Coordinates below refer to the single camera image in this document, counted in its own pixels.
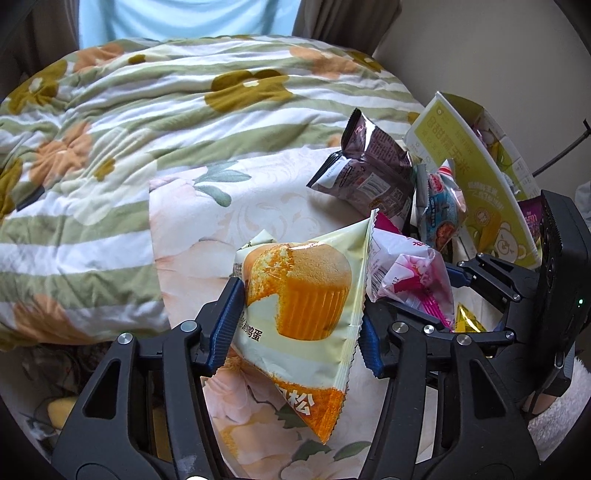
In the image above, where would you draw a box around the muffin snack packet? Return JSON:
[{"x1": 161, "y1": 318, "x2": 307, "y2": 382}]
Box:
[{"x1": 230, "y1": 209, "x2": 376, "y2": 446}]

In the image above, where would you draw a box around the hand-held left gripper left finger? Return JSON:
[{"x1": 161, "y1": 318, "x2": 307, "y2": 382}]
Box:
[{"x1": 52, "y1": 277, "x2": 245, "y2": 480}]

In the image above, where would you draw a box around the floral striped duvet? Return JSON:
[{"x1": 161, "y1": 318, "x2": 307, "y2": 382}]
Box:
[{"x1": 0, "y1": 34, "x2": 429, "y2": 354}]

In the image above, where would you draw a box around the yellow object under table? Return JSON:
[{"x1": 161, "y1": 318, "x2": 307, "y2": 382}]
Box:
[{"x1": 45, "y1": 396, "x2": 80, "y2": 432}]

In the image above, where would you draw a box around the purple snack packet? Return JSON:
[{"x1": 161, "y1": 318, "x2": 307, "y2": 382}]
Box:
[{"x1": 516, "y1": 195, "x2": 544, "y2": 252}]

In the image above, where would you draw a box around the black cable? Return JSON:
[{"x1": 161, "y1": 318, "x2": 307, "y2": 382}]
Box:
[{"x1": 531, "y1": 119, "x2": 591, "y2": 180}]

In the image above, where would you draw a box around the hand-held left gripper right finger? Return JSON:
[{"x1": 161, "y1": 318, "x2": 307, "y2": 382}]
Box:
[{"x1": 358, "y1": 318, "x2": 542, "y2": 480}]

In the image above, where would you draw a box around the green cardboard box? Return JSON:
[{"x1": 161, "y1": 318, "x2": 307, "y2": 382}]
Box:
[{"x1": 403, "y1": 91, "x2": 544, "y2": 272}]

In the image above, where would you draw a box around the yellow snack packet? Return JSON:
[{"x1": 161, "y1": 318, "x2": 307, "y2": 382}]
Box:
[{"x1": 454, "y1": 301, "x2": 489, "y2": 334}]

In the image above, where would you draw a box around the brown curtain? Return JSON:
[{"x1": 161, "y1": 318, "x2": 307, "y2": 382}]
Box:
[
  {"x1": 7, "y1": 0, "x2": 83, "y2": 77},
  {"x1": 292, "y1": 0, "x2": 403, "y2": 52}
]

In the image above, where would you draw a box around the person's right forearm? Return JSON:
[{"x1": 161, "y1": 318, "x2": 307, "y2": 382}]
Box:
[{"x1": 525, "y1": 357, "x2": 591, "y2": 464}]

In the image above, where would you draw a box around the light blue window cloth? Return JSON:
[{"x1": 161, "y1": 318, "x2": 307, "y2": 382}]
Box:
[{"x1": 78, "y1": 0, "x2": 304, "y2": 51}]

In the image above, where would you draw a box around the blue and pink snack packet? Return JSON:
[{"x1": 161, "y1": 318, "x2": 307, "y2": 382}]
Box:
[{"x1": 414, "y1": 158, "x2": 468, "y2": 254}]

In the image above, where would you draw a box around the floral tablecloth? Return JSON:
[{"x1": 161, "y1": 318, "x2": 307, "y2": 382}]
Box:
[{"x1": 148, "y1": 148, "x2": 462, "y2": 480}]

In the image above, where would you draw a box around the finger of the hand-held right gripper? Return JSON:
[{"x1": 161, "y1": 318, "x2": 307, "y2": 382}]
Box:
[
  {"x1": 444, "y1": 252, "x2": 541, "y2": 303},
  {"x1": 379, "y1": 300, "x2": 518, "y2": 356}
]

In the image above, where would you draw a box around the dark brown snack packet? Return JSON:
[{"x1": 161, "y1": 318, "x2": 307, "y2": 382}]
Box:
[{"x1": 306, "y1": 107, "x2": 415, "y2": 228}]

